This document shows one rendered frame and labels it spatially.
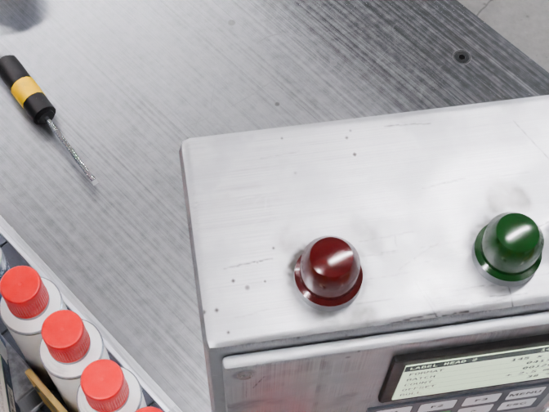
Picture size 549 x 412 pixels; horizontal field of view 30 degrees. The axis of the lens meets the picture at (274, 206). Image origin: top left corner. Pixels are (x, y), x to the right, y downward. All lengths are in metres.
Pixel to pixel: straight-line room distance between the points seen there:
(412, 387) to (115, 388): 0.39
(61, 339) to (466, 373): 0.44
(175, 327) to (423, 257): 0.69
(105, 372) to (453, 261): 0.44
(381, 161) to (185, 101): 0.79
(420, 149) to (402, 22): 0.86
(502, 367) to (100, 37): 0.90
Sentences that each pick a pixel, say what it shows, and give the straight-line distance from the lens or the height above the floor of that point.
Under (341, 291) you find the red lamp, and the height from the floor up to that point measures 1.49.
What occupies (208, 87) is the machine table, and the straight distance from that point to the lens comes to 1.21.
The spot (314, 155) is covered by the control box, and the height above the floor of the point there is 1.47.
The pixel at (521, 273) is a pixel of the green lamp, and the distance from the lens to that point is 0.40.
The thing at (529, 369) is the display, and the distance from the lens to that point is 0.45.
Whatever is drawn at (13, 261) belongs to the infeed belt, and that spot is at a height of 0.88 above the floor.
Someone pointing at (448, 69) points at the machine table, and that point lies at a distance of 1.24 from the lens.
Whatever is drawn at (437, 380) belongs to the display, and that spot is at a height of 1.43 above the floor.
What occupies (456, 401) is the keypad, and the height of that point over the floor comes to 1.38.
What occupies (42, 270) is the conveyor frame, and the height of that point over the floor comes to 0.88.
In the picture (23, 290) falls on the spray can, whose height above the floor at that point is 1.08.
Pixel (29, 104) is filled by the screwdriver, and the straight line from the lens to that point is 1.19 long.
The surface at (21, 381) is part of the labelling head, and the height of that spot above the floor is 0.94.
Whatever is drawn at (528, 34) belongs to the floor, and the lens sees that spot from 2.37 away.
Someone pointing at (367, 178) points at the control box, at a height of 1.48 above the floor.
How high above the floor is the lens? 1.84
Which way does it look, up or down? 63 degrees down
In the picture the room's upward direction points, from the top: 3 degrees clockwise
